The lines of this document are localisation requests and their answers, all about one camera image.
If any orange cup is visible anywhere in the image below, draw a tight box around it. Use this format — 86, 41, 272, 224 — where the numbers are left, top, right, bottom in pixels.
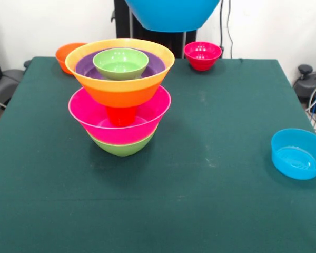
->
105, 105, 137, 127

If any medium green bowl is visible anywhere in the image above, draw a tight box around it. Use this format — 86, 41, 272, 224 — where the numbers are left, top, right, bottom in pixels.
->
87, 129, 156, 157

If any large orange bowl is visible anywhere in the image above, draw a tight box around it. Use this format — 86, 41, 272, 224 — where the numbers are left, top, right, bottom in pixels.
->
65, 38, 175, 109

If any purple bowl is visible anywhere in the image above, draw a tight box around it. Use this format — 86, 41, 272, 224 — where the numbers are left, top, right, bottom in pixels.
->
75, 48, 166, 81

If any large pink bowl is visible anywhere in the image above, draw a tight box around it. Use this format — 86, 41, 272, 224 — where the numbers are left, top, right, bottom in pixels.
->
68, 85, 172, 145

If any small green bowl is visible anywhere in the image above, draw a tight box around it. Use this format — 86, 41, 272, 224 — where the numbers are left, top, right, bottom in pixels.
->
92, 47, 150, 81

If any medium blue bowl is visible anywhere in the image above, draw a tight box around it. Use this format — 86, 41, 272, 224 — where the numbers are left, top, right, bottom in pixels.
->
124, 0, 221, 33

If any dark green tablecloth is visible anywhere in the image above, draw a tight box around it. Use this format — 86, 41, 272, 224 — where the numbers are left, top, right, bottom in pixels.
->
0, 56, 316, 253

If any small pink-red bowl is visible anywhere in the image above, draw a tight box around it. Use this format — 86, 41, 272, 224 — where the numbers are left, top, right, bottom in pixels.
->
184, 41, 223, 72

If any small orange bowl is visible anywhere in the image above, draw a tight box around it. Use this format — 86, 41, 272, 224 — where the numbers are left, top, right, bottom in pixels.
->
55, 42, 87, 75

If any small blue bowl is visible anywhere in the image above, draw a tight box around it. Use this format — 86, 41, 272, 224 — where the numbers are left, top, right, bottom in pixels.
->
271, 128, 316, 181

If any black chair base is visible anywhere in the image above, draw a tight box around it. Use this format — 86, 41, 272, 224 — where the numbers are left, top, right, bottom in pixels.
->
0, 69, 24, 109
293, 64, 316, 114

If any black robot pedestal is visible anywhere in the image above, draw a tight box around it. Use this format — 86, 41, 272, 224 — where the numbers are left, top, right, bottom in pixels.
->
111, 0, 202, 59

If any thick black wall cable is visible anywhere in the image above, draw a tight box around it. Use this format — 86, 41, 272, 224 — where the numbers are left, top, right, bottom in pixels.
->
218, 0, 226, 53

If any thin black wall cable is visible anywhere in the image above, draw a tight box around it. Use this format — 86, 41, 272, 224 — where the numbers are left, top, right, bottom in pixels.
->
226, 0, 234, 59

